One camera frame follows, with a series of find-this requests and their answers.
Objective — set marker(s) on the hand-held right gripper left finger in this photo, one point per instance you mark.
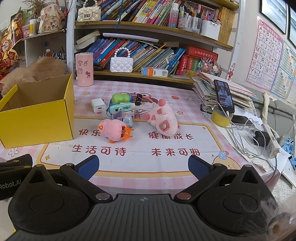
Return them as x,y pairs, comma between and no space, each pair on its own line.
89,166

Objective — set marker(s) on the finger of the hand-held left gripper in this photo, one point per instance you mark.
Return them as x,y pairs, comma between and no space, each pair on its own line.
18,162

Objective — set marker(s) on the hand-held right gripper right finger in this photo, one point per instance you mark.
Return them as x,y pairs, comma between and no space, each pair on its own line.
198,168

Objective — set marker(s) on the yellow cardboard box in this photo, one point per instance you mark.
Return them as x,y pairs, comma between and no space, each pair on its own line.
34,122

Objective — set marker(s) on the pink chick plush toy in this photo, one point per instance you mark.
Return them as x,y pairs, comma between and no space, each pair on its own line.
111,129

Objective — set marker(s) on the small purple and grey toy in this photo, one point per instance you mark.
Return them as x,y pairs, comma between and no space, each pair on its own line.
119,115

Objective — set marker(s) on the white charger plug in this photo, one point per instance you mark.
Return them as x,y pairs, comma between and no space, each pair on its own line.
98,106

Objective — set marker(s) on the pink pig plush toy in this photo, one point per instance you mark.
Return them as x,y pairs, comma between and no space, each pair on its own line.
161,118

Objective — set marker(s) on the small teal plastic gadget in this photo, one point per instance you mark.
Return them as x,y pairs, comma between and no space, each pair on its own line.
120,108

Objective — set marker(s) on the green plastic toy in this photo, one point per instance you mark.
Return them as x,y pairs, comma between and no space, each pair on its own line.
120,97

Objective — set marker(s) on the black binder clip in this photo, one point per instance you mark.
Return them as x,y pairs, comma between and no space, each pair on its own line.
138,99

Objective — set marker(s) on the pink printed desk mat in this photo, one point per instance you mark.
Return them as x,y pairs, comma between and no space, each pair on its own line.
161,148

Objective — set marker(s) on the yellow tape roll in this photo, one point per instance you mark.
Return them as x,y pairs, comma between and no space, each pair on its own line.
219,118

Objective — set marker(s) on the black power adapter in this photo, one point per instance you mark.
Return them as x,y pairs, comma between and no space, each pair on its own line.
261,139

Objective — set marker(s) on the stack of papers and booklets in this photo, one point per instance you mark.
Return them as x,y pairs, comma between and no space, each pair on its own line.
205,92

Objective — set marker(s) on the black smartphone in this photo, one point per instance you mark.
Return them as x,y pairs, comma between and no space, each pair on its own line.
224,96

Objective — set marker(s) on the white power strip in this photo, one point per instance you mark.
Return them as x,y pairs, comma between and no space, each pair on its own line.
271,143

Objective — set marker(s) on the orange fluffy cat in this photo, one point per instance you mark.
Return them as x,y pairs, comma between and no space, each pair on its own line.
34,71

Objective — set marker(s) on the pink cylinder container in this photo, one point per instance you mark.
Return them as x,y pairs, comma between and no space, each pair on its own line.
84,69

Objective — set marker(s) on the glittery tiara decoration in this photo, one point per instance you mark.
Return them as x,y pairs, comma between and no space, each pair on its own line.
209,67

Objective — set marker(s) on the blue and orange small box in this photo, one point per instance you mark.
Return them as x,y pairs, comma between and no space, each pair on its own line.
153,71

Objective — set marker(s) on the white quilted handbag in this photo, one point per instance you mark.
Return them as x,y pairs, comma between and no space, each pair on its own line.
121,64

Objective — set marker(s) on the red dictionaries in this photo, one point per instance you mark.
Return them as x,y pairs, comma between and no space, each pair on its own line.
198,55

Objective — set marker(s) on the bunch of pencils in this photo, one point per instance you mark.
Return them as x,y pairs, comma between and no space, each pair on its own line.
55,54

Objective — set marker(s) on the red and gold printed bag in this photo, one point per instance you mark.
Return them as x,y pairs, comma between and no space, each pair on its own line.
9,46

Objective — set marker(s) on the white shelf unit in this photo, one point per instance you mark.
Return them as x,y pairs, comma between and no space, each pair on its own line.
34,46

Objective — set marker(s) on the row of blue children's books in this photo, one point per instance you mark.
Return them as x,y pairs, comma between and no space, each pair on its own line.
150,55

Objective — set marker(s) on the cream thick book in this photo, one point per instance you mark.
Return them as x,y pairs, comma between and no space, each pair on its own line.
87,38

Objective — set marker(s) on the white jar with yellow label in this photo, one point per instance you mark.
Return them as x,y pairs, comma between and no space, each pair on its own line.
33,29

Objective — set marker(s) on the white rolled paper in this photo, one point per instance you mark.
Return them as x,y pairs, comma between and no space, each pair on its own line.
129,37

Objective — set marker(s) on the white pen organizer with markers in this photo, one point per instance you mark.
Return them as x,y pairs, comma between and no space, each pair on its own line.
209,30

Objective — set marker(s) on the wooden bookshelf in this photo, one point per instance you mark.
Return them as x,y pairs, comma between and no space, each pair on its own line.
161,30

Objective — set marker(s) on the floral rabbit doll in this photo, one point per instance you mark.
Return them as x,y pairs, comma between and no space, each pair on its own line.
49,20

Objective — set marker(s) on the yellow book set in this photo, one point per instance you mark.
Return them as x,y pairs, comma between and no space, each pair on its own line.
226,25

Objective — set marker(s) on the cream quilted handbag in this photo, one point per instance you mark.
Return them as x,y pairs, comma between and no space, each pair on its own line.
89,14

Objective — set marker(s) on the clear plastic bottle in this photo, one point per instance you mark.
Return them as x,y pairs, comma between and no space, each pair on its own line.
174,16

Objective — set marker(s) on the dried flowers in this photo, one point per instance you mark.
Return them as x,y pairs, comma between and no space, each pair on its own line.
34,5

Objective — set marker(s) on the black framed picture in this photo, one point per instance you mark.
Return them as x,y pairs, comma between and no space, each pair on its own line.
274,11

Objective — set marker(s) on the blue chart wall poster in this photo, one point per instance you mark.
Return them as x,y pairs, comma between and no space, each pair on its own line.
284,76

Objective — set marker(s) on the alphabet wall poster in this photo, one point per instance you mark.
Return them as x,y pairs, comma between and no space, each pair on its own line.
263,58

